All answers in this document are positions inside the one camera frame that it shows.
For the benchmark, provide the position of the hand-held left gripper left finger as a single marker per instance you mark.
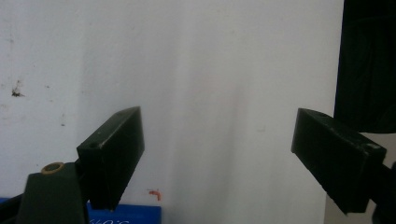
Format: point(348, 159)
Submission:
point(112, 155)

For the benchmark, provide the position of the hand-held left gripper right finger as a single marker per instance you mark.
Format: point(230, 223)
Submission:
point(336, 158)

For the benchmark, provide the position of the blue flat object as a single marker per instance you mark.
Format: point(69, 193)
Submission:
point(134, 214)

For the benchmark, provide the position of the dark cloth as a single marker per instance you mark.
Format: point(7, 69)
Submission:
point(367, 62)

